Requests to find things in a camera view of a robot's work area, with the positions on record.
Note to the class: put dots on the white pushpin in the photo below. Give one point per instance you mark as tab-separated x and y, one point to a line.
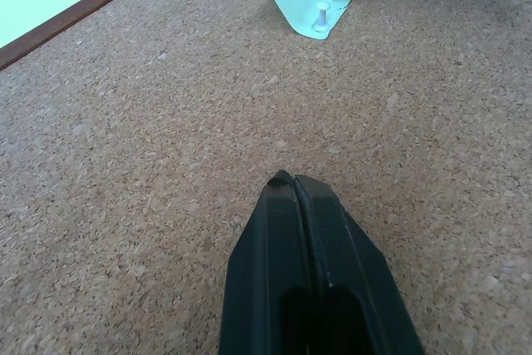
321	16

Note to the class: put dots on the cork board with wooden frame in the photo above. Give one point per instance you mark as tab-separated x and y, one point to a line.
166	122

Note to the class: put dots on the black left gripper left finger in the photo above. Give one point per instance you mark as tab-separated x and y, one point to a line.
266	272

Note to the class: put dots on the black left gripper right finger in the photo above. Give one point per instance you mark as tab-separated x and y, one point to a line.
353	272

